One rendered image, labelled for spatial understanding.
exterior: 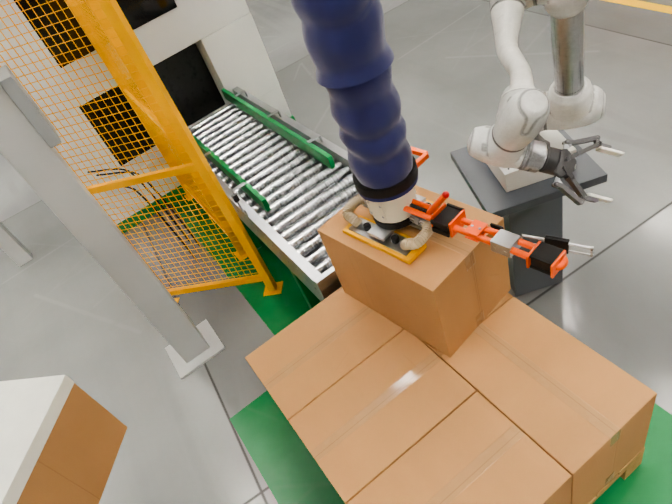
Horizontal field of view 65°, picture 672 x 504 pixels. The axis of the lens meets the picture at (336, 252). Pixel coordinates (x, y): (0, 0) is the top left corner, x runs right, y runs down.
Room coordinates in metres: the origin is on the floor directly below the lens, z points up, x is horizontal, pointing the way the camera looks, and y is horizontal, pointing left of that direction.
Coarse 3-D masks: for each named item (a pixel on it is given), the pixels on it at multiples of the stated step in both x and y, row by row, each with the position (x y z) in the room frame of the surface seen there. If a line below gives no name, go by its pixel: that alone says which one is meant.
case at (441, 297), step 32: (416, 192) 1.62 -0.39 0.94; (352, 256) 1.48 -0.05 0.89; (384, 256) 1.36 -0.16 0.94; (448, 256) 1.23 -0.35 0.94; (480, 256) 1.23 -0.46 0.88; (352, 288) 1.57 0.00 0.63; (384, 288) 1.36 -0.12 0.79; (416, 288) 1.19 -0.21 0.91; (448, 288) 1.15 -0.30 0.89; (480, 288) 1.22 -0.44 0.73; (416, 320) 1.24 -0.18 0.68; (448, 320) 1.13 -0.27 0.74; (480, 320) 1.21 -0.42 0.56; (448, 352) 1.12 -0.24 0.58
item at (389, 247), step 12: (360, 216) 1.59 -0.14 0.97; (348, 228) 1.54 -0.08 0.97; (360, 228) 1.52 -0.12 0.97; (360, 240) 1.47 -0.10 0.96; (372, 240) 1.43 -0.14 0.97; (396, 240) 1.36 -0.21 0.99; (384, 252) 1.37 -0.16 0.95; (396, 252) 1.33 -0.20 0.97; (408, 252) 1.30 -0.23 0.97; (420, 252) 1.29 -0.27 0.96
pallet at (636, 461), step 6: (642, 450) 0.70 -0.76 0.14; (636, 456) 0.69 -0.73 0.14; (642, 456) 0.70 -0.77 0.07; (630, 462) 0.67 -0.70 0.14; (636, 462) 0.69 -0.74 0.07; (624, 468) 0.66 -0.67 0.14; (630, 468) 0.68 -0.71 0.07; (618, 474) 0.66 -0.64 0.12; (624, 474) 0.67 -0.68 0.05; (612, 480) 0.64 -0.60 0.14; (606, 486) 0.63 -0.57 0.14; (600, 492) 0.62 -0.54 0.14; (594, 498) 0.62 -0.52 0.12
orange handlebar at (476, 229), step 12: (420, 156) 1.63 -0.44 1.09; (420, 204) 1.38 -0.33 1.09; (420, 216) 1.33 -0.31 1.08; (456, 228) 1.20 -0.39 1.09; (468, 228) 1.17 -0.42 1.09; (480, 228) 1.15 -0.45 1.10; (492, 228) 1.14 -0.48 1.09; (480, 240) 1.12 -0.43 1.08; (516, 252) 1.01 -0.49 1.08; (564, 264) 0.91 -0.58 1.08
